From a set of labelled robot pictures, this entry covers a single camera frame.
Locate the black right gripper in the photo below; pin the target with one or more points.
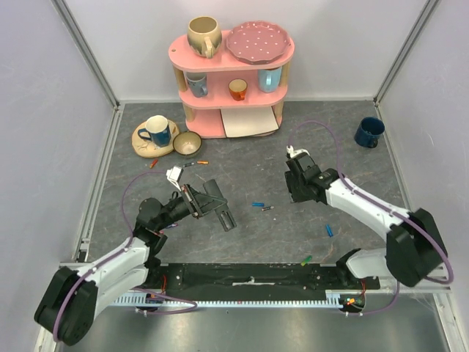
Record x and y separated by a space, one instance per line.
298 180

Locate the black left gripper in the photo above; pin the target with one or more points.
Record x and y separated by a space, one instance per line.
201 203

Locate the black remote control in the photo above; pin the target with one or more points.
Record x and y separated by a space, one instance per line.
221 205

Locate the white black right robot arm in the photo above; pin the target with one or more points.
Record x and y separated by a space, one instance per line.
413 246

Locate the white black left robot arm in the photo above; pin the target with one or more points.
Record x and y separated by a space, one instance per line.
74 298

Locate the blue battery right side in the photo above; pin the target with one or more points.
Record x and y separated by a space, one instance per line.
329 230

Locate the brown beige bowl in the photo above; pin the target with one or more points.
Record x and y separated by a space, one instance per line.
187 143

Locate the red battery near coaster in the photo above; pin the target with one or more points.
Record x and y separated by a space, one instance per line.
154 162

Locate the dark blue cup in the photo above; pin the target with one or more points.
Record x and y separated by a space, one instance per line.
369 132

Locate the green yellow battery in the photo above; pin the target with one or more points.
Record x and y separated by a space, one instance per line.
306 260

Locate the white flat board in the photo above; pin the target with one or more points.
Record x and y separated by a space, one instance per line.
248 121

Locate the beige round coaster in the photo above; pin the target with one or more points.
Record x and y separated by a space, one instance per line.
147 149

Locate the navy white mug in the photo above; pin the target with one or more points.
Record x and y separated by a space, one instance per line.
156 129

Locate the light blue mug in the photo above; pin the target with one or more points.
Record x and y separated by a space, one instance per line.
268 80

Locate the small orange cup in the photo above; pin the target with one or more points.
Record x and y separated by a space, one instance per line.
238 89

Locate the pink three-tier shelf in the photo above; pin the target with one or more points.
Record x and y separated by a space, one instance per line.
203 115

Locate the grey blue mug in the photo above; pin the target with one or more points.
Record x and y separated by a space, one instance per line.
197 83

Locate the pink dotted plate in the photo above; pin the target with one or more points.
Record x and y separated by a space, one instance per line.
257 42

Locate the beige ceramic mug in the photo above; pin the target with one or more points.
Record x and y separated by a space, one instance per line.
204 36

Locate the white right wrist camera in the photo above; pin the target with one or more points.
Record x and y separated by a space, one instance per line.
292 152

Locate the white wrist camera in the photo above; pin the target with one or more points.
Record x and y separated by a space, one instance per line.
292 152
173 175

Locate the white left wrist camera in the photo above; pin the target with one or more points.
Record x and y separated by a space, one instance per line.
173 175

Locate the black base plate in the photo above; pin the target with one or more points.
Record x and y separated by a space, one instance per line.
253 281

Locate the white slotted cable duct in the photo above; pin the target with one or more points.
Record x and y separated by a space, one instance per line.
145 300

